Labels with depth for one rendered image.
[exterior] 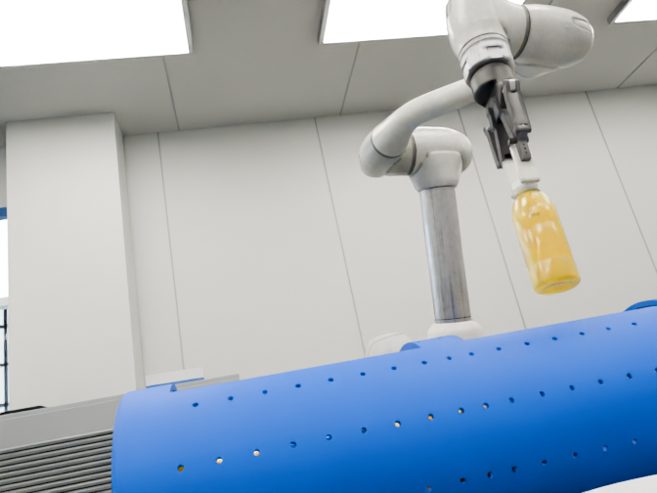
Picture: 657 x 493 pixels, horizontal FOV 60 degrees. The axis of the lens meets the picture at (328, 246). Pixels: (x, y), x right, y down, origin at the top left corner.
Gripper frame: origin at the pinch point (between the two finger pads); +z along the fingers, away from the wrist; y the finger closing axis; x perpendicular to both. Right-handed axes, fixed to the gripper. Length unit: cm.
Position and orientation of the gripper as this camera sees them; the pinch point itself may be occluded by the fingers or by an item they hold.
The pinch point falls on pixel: (520, 172)
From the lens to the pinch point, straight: 97.1
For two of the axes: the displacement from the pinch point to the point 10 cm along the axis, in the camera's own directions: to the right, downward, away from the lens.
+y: 0.1, -4.5, -8.9
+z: 1.1, 8.9, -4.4
